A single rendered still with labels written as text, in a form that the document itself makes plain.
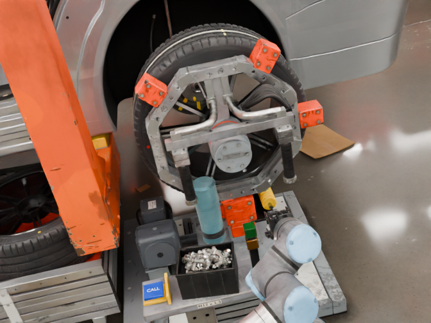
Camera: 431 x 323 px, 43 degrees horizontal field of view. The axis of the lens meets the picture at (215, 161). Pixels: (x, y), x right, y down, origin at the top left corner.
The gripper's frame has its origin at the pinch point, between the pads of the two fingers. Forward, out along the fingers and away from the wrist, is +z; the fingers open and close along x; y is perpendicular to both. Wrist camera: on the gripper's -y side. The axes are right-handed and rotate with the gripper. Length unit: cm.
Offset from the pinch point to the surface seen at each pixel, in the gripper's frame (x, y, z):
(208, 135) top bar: 13.0, 32.7, 4.2
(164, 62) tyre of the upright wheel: 20, 60, 24
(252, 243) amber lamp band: 6.4, -6.1, 9.6
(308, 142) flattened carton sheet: -66, 6, 169
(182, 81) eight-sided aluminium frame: 16, 52, 16
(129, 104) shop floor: 40, 60, 289
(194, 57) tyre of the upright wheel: 10, 59, 21
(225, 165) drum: 8.7, 21.0, 14.5
